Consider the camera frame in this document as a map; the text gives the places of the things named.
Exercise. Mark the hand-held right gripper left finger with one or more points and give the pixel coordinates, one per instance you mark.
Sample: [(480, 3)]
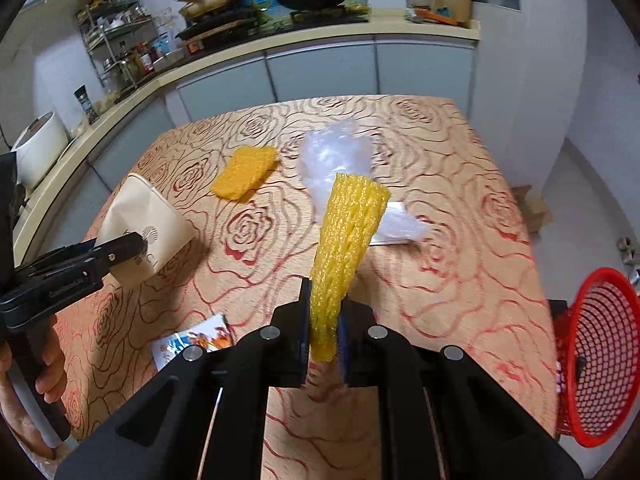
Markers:
[(303, 355)]

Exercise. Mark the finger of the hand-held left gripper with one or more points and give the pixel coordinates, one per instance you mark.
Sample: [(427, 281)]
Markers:
[(122, 250)]

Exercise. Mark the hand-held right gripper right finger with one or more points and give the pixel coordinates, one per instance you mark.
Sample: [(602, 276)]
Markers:
[(344, 355)]

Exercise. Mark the beige paper bag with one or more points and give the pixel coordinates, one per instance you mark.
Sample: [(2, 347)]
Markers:
[(145, 210)]

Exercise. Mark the colourful snack wrapper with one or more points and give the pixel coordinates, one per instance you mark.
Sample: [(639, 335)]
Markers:
[(200, 340)]

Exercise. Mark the yellow foam net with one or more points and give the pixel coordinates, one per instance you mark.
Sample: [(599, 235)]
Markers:
[(242, 172), (345, 240)]

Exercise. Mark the white plastic wrapper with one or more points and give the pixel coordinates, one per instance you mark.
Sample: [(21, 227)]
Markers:
[(400, 225)]

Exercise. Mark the clear plastic bag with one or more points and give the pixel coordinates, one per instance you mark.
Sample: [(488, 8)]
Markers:
[(330, 155)]

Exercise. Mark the red plastic basket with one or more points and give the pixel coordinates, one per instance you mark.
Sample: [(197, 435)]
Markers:
[(561, 360)]

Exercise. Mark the person's left hand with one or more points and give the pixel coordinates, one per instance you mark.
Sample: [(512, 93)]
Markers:
[(52, 370)]

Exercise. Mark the white rice cooker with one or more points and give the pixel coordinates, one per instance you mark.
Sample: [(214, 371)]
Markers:
[(40, 145)]

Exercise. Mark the red sauce bottle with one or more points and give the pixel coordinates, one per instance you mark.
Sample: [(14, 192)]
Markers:
[(146, 60)]

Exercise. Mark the rose-patterned tablecloth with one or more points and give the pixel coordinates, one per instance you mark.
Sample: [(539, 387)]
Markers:
[(440, 160)]

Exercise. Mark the metal spice rack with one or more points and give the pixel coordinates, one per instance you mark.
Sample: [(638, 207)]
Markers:
[(125, 25)]

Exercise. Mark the cardboard box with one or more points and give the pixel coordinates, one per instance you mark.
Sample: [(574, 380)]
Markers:
[(532, 210)]

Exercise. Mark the golden frying pan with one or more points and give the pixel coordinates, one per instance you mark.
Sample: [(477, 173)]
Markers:
[(210, 0)]

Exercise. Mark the grey kitchen counter cabinet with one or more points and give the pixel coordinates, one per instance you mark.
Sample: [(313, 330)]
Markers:
[(325, 70)]

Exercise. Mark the black cooktop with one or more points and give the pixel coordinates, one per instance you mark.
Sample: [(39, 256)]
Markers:
[(280, 21)]

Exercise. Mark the orange and green utensil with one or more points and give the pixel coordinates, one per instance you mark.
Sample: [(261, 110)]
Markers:
[(435, 16)]

